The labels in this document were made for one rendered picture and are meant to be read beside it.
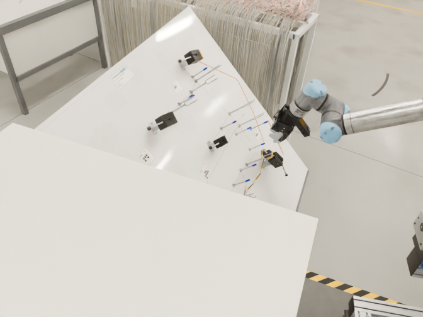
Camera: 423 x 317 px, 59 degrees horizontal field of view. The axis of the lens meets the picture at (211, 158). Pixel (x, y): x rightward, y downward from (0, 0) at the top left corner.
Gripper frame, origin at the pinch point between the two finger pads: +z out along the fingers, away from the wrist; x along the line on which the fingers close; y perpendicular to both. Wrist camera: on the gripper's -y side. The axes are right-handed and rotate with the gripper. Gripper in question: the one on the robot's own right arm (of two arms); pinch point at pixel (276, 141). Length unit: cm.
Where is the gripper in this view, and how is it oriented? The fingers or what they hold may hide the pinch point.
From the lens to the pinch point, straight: 168.4
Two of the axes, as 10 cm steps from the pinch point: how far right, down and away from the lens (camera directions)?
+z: -3.6, 5.2, 7.8
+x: -2.1, 7.7, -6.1
